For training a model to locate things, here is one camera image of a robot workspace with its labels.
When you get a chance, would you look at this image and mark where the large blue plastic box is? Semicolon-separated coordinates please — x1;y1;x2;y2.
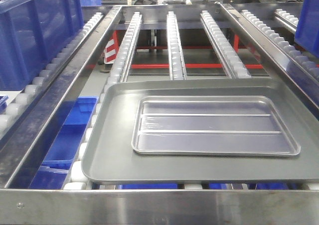
0;0;84;91

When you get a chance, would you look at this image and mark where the steel divider rail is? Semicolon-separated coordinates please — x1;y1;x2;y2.
0;5;123;189
215;2;319;118

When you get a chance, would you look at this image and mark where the left steel divider rail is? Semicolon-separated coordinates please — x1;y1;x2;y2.
0;5;123;189

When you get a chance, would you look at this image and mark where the far left white roller track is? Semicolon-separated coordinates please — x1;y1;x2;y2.
0;12;104;135

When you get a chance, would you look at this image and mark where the steel front rack bar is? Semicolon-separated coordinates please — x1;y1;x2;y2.
0;189;319;225

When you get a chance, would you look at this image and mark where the blue box at right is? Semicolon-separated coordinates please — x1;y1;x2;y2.
295;0;319;58

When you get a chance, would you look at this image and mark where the white roller track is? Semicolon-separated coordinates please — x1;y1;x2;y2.
62;12;142;190
0;12;104;135
200;10;251;79
166;11;187;81
274;8;299;34
241;9;319;84

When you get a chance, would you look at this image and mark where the red floor frame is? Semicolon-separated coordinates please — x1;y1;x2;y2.
82;30;265;70

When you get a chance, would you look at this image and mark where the right steel divider rail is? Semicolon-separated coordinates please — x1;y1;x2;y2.
215;2;319;118

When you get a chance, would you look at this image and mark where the small silver ridged tray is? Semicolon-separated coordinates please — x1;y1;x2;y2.
132;96;301;157

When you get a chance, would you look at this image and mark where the far right white roller track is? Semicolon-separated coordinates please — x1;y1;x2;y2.
274;8;299;34

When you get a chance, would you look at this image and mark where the large grey metal tray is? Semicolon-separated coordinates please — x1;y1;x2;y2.
82;78;319;184

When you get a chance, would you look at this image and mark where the middle white roller track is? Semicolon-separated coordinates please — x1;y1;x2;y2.
166;11;187;81

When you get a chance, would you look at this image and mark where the blue bin on lower shelf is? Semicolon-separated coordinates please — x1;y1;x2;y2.
29;97;98;189

